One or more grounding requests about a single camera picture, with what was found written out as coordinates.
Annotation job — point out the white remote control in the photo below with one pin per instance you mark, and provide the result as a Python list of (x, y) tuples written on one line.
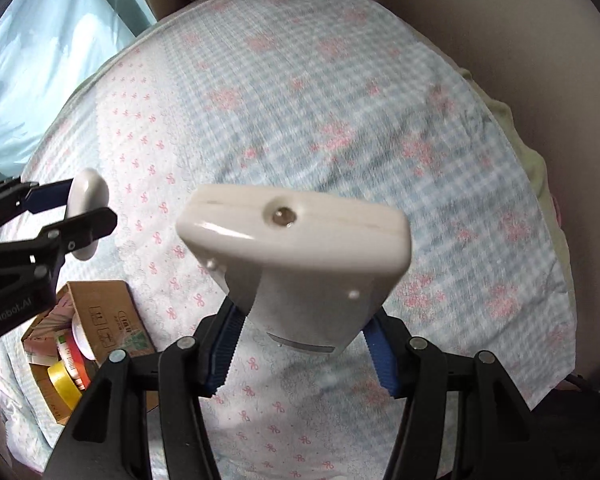
[(310, 269)]

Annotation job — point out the white earbuds case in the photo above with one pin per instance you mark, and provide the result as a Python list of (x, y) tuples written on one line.
[(88, 191)]

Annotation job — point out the light blue curtain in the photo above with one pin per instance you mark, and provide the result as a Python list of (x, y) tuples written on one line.
[(47, 49)]

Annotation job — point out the beige sofa backrest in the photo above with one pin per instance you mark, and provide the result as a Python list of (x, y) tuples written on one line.
[(542, 58)]

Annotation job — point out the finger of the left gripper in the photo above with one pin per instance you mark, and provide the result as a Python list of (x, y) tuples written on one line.
[(63, 237), (17, 197)]

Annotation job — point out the brown cardboard box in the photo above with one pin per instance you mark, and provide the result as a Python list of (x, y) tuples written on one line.
[(88, 321)]

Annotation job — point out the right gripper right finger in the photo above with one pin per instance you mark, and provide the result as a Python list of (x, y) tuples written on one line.
[(494, 426)]

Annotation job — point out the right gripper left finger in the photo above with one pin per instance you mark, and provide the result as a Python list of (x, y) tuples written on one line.
[(106, 436)]

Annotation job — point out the yellow tape roll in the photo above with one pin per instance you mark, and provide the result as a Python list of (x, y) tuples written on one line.
[(64, 385)]

